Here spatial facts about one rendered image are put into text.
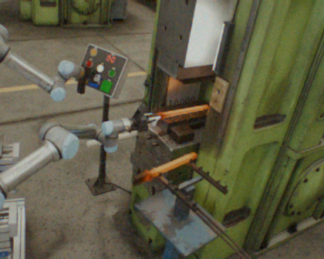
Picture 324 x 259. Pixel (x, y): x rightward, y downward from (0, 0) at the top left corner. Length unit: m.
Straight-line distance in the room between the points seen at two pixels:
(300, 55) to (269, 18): 0.42
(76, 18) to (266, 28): 5.46
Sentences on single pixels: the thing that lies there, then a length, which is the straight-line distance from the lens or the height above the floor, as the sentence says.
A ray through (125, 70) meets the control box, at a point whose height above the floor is 1.12.
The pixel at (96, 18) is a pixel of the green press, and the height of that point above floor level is 0.16.
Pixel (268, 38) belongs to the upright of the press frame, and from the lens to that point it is 1.69.
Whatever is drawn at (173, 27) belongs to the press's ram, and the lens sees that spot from 1.95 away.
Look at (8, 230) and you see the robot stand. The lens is 1.80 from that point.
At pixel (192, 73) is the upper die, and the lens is 2.02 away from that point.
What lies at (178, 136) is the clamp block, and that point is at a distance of 2.03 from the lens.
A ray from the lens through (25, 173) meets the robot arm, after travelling 1.62.
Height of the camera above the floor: 2.06
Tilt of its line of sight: 31 degrees down
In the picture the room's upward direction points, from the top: 9 degrees clockwise
